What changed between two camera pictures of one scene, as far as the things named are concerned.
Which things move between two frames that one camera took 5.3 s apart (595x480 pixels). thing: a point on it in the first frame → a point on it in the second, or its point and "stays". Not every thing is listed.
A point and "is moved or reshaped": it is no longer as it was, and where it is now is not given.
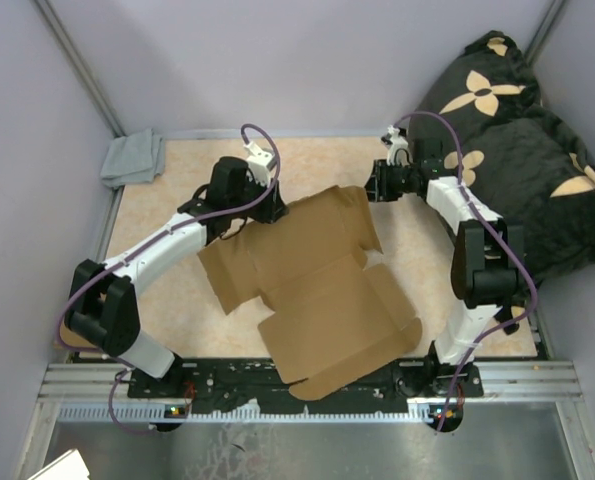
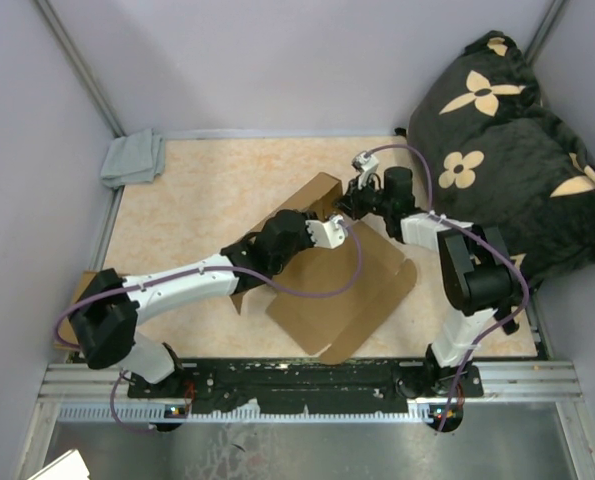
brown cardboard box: [335, 320] is moved or reshaped
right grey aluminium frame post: [544, 31] stays
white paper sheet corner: [69, 466] stays
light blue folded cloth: [134, 158] stays
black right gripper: [377, 188] → [350, 202]
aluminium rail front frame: [510, 391] stays
